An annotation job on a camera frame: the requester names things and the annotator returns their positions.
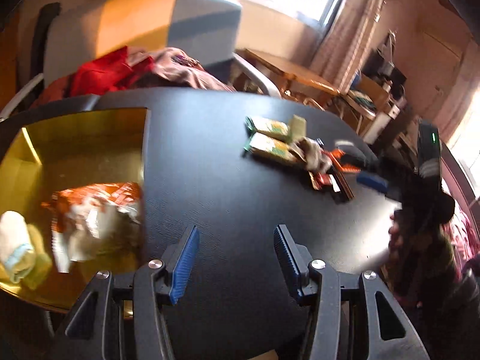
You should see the red candy wrapper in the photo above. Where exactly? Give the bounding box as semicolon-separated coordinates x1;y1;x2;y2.
309;172;340;193

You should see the red garment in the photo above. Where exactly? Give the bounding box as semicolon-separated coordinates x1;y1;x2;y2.
32;46;154;108

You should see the orange plastic rack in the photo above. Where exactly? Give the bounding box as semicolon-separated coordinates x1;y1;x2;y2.
325;148;362;175

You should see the brown striped sock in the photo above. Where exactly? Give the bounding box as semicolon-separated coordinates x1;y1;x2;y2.
295;136;333;174

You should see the red box gold interior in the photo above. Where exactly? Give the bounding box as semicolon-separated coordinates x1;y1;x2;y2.
1;108;150;313

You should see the small green tea carton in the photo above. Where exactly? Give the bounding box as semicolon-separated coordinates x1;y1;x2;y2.
288;115;307;142

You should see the white sock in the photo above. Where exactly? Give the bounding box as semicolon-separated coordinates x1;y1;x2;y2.
0;211;37;284

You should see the grey armchair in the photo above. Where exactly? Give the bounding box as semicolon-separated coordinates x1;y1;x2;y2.
1;0;281;119

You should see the pink bedding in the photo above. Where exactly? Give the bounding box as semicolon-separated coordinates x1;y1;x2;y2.
442;204;479;272

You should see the cluttered white desk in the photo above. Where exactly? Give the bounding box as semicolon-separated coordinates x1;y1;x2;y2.
334;72;405;145

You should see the person's hand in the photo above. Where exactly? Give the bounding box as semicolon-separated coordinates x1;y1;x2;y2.
388;211;404;261

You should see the wooden side table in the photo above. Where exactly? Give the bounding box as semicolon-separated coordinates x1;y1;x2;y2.
244;49;340;97

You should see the pink garment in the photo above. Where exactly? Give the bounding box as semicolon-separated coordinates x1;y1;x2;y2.
127;47;235;92

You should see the orange snack bag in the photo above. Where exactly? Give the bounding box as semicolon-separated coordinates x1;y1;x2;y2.
41;182;143;273

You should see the pink striped curtain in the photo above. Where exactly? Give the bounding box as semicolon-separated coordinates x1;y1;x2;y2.
310;0;383;93

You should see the green cracker pack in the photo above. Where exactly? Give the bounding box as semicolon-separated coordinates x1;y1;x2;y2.
245;116;290;142
244;133;304;166

